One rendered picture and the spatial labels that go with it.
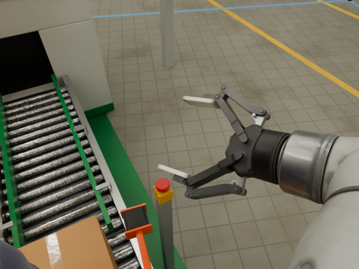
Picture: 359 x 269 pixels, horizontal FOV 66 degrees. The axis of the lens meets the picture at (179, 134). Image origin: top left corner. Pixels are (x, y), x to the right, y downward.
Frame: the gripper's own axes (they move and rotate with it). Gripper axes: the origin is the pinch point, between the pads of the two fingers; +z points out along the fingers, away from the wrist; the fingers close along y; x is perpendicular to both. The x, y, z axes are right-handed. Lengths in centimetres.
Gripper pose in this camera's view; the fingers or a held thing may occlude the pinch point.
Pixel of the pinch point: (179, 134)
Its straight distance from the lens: 52.2
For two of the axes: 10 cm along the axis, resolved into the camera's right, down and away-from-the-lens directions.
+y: 3.3, -9.3, 1.3
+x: -5.8, -3.1, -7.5
